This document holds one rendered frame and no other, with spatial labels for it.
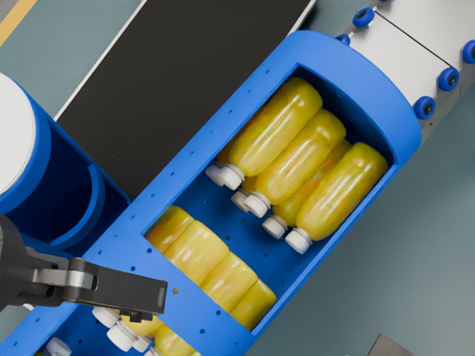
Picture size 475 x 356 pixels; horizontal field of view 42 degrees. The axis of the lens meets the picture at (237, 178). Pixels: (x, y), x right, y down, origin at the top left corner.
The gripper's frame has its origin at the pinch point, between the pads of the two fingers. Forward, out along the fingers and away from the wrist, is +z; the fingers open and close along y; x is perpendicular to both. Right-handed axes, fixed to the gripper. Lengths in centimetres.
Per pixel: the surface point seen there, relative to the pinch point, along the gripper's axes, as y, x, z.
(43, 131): -31, 32, 48
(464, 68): 46, 55, 61
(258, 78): 10, 37, 33
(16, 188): -33, 20, 46
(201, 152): 2.8, 24.0, 30.6
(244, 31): -11, 103, 133
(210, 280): 5.3, 6.4, 36.9
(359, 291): 33, 20, 154
